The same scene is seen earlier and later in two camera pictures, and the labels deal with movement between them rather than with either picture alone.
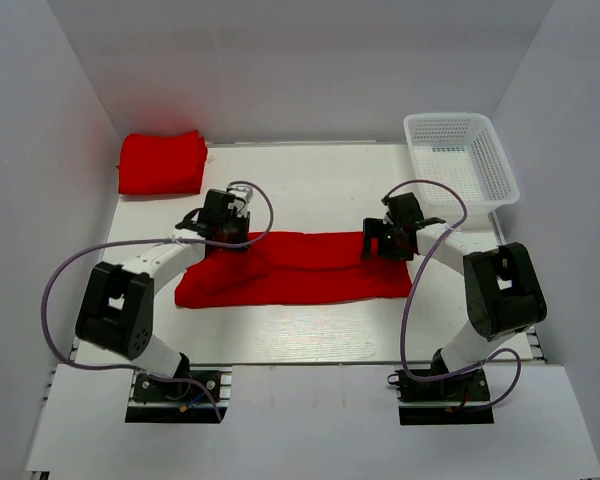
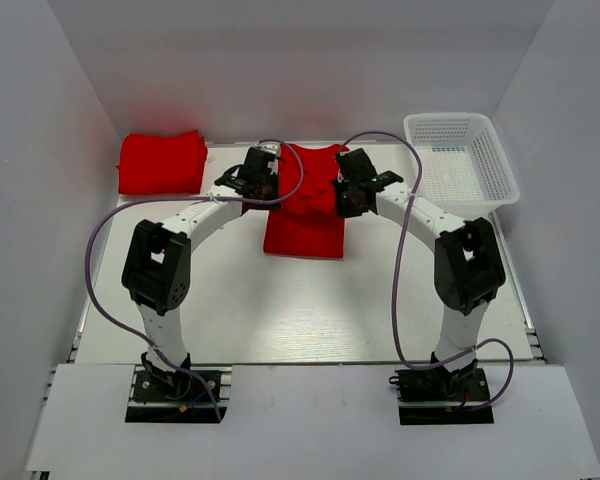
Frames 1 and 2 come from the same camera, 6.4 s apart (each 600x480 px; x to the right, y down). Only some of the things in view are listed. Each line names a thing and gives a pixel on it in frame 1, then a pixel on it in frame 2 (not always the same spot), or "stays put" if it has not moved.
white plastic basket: x=461 y=151 stays put
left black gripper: x=245 y=224 → x=274 y=180
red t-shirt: x=292 y=267 → x=307 y=225
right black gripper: x=373 y=228 → x=342 y=210
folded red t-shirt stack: x=162 y=163 stays put
